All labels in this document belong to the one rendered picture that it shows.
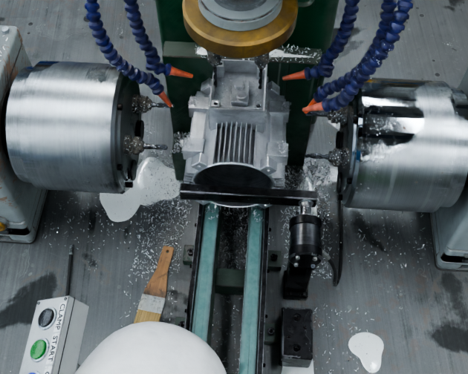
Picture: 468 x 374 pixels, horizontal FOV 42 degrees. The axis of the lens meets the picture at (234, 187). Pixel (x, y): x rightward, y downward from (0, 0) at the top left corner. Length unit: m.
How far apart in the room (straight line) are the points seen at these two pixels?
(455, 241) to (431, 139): 0.26
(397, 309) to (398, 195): 0.29
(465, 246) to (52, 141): 0.82
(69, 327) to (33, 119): 0.37
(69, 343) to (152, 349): 0.60
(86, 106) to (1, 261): 0.45
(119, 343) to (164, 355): 0.03
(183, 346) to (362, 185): 0.72
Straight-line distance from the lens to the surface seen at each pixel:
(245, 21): 0.92
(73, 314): 1.00
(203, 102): 1.18
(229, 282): 1.23
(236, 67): 1.16
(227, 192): 1.11
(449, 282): 1.35
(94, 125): 1.08
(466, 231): 1.23
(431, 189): 1.11
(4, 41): 1.24
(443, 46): 1.75
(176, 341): 0.41
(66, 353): 0.99
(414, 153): 1.08
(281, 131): 1.15
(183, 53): 1.17
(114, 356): 0.40
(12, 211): 1.29
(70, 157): 1.11
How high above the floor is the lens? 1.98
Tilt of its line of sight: 58 degrees down
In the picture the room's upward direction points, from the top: straight up
